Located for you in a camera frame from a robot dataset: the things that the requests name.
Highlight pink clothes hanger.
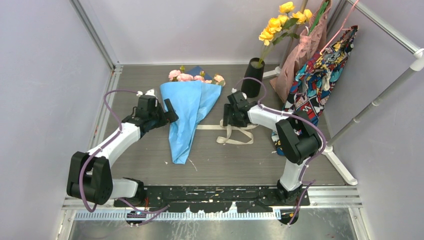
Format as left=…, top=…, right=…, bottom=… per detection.
left=319, top=0, right=360, bottom=55

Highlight black vase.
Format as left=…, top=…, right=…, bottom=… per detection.
left=241, top=57, right=265, bottom=98

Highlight white slotted cable duct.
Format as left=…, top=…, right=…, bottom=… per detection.
left=74, top=209, right=281, bottom=221

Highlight pink garment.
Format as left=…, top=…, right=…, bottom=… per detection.
left=270, top=1, right=332, bottom=102

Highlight colourful cartoon print garment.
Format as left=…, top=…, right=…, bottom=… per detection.
left=271, top=25, right=359, bottom=157

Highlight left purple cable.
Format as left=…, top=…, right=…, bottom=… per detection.
left=78, top=89, right=170, bottom=227

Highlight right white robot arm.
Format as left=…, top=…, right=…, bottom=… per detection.
left=222, top=89, right=323, bottom=206

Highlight yellow flowers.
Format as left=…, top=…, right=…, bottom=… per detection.
left=256, top=1, right=313, bottom=68

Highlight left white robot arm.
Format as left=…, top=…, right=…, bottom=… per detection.
left=66, top=93, right=179, bottom=207

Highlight green clothes hanger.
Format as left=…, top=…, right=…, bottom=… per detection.
left=307, top=0, right=331, bottom=36

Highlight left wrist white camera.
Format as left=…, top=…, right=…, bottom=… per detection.
left=136, top=89, right=157, bottom=98

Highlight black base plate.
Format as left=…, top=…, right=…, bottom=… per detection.
left=128, top=185, right=310, bottom=213

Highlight cream ribbon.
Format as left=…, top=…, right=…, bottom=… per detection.
left=196, top=119, right=258, bottom=145

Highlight white metal clothes rack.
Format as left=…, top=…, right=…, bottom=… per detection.
left=262, top=0, right=424, bottom=186

